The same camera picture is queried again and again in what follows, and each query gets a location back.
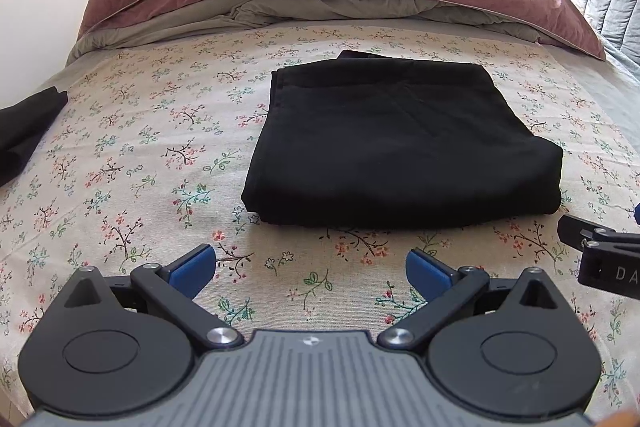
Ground black pants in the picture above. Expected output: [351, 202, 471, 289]
[242, 51, 563, 230]

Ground floral bed sheet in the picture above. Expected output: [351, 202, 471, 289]
[1, 22, 639, 417]

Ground folded black garment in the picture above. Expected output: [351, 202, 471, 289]
[0, 87, 68, 185]

